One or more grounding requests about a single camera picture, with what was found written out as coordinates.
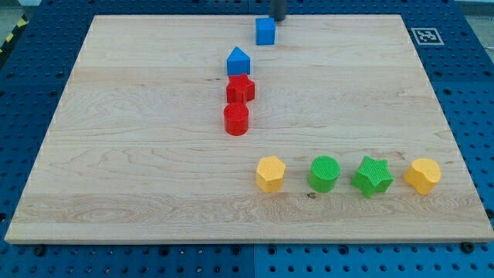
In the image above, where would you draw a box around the blue cube block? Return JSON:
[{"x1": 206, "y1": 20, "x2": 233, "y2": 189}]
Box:
[{"x1": 255, "y1": 17, "x2": 276, "y2": 46}]

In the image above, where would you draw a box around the blue triangle block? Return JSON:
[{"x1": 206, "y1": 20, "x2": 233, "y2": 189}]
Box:
[{"x1": 226, "y1": 47, "x2": 251, "y2": 76}]

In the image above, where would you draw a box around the red cylinder block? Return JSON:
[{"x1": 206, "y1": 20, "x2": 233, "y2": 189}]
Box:
[{"x1": 223, "y1": 103, "x2": 249, "y2": 136}]

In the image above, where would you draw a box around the yellow hexagon block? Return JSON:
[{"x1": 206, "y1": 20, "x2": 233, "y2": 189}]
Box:
[{"x1": 255, "y1": 156, "x2": 286, "y2": 193}]

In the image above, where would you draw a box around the red star block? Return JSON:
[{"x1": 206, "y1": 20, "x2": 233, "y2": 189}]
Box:
[{"x1": 226, "y1": 73, "x2": 255, "y2": 103}]

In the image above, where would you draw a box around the green cylinder block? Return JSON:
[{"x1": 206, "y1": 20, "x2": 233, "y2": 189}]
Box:
[{"x1": 308, "y1": 155, "x2": 340, "y2": 193}]

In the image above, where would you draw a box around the light wooden board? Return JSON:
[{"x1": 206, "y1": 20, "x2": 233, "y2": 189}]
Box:
[{"x1": 5, "y1": 15, "x2": 493, "y2": 245}]

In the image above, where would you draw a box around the green star block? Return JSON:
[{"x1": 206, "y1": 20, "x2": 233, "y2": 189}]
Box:
[{"x1": 351, "y1": 156, "x2": 394, "y2": 198}]

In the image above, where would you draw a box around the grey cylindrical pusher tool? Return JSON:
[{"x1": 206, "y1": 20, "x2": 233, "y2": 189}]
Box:
[{"x1": 269, "y1": 0, "x2": 287, "y2": 22}]

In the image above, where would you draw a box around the yellow heart block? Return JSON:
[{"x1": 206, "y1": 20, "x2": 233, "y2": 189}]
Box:
[{"x1": 402, "y1": 158, "x2": 442, "y2": 195}]

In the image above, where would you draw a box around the white fiducial marker tag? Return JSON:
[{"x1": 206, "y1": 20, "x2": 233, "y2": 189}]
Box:
[{"x1": 411, "y1": 27, "x2": 444, "y2": 46}]

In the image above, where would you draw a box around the black yellow hazard tape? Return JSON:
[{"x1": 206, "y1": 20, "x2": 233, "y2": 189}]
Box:
[{"x1": 1, "y1": 14, "x2": 29, "y2": 54}]

